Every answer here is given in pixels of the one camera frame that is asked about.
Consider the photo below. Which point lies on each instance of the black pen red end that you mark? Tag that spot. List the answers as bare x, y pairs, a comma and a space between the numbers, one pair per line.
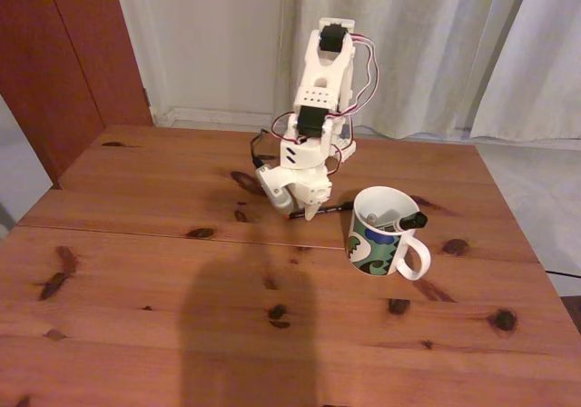
333, 208

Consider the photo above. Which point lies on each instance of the white marker black cap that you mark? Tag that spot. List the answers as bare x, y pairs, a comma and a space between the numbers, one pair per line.
410, 221

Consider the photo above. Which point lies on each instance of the white mug green blue pattern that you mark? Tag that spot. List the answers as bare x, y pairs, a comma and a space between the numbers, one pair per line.
377, 252

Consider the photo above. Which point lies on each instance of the brown wooden cabinet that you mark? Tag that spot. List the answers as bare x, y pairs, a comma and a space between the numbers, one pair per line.
54, 62

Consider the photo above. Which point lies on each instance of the silver camera box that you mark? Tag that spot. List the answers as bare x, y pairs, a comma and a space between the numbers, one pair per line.
281, 202

